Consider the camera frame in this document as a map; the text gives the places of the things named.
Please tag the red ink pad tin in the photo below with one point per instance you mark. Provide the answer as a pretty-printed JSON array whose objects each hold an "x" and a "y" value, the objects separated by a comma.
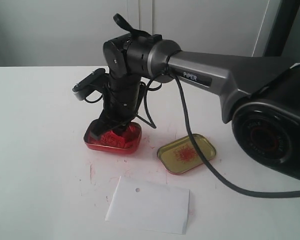
[{"x": 124, "y": 144}]

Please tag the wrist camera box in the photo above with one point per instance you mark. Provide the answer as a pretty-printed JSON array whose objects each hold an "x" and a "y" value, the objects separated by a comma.
[{"x": 95, "y": 81}]

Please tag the white cabinet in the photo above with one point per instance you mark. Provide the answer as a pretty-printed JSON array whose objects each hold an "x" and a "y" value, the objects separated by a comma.
[{"x": 72, "y": 32}]

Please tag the white paper card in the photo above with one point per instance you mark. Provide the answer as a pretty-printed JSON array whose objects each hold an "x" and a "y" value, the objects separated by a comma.
[{"x": 145, "y": 205}]

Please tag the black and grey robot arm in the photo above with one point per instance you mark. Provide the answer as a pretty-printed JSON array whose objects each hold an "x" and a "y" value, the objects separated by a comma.
[{"x": 259, "y": 96}]

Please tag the gold tin lid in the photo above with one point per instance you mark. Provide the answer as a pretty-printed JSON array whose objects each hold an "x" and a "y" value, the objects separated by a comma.
[{"x": 180, "y": 156}]

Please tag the dark post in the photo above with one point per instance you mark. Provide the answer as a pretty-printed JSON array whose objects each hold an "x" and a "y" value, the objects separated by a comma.
[{"x": 284, "y": 37}]

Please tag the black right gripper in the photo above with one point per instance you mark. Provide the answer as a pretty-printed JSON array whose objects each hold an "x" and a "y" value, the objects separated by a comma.
[{"x": 121, "y": 100}]

